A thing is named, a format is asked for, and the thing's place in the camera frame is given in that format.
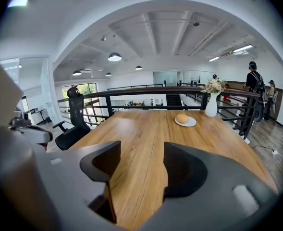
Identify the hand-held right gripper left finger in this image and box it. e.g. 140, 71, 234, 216
34, 140, 132, 231

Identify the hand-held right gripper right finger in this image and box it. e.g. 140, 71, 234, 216
136, 142, 279, 231

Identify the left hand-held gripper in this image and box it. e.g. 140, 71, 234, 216
8, 111, 53, 144

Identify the white plate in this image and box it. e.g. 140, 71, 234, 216
174, 115, 197, 128

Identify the black mesh office chair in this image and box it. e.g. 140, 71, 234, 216
52, 86, 91, 151

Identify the large window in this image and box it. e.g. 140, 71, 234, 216
62, 83, 98, 105

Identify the wooden table with white legs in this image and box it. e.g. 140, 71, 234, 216
68, 109, 279, 231

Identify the white vase with flowers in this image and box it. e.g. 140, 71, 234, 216
200, 78, 228, 118

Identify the distant black railing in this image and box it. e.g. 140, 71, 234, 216
107, 83, 165, 91

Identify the dark metal railing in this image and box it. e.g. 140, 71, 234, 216
57, 85, 261, 139

